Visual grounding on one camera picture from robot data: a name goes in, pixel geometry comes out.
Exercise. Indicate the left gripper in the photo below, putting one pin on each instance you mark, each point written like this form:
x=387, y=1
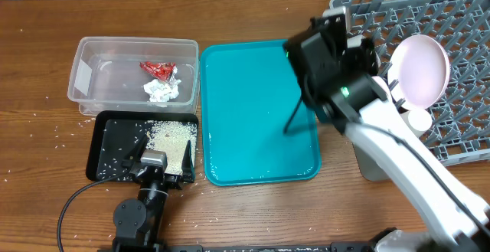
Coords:
x=187, y=170

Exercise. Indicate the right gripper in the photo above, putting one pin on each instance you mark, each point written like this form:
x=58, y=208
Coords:
x=367, y=51

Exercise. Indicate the pile of rice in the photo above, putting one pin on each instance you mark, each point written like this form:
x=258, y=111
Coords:
x=171, y=138

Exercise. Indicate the large white plate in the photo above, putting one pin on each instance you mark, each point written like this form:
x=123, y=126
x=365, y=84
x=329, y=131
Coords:
x=419, y=72

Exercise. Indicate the white tissue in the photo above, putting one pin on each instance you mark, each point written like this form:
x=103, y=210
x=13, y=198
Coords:
x=162, y=91

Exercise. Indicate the white cup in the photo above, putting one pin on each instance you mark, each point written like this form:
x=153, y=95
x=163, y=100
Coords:
x=419, y=121

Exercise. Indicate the red snack wrapper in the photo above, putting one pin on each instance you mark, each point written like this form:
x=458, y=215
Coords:
x=161, y=71

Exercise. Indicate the grey bowl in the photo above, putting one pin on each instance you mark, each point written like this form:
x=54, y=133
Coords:
x=380, y=81

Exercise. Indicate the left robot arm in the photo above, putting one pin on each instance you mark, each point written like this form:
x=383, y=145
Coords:
x=137, y=220

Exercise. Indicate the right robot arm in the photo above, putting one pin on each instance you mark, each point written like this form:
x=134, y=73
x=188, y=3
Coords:
x=337, y=84

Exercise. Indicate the grey dishwasher rack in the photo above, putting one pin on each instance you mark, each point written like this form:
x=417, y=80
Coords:
x=460, y=130

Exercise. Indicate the black plastic tray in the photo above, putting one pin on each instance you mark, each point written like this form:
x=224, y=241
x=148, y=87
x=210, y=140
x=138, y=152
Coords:
x=116, y=133

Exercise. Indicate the clear plastic bin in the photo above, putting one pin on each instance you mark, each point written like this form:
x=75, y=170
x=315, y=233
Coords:
x=106, y=74

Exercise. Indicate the teal serving tray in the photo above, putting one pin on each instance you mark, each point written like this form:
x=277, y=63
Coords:
x=254, y=129

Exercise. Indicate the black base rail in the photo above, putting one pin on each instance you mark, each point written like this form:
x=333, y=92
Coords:
x=355, y=246

